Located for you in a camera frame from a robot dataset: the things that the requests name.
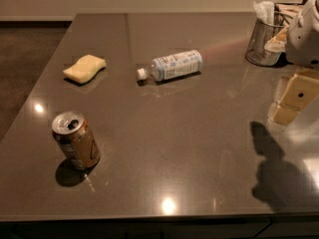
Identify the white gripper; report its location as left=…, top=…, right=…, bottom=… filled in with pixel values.
left=264, top=17, right=319, bottom=126

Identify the orange soda can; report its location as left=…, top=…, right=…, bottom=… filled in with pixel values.
left=52, top=111, right=100, bottom=170

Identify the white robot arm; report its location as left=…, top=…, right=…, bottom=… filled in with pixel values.
left=264, top=0, right=319, bottom=125

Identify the yellow sponge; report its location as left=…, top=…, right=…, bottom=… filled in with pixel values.
left=63, top=55, right=107, bottom=85

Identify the white napkin in cup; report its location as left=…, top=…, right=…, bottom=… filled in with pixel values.
left=253, top=1, right=274, bottom=25

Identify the clear plastic water bottle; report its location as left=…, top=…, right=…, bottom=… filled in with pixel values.
left=137, top=50, right=202, bottom=83

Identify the wire mesh cup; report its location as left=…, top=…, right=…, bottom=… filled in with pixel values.
left=245, top=11, right=288, bottom=68

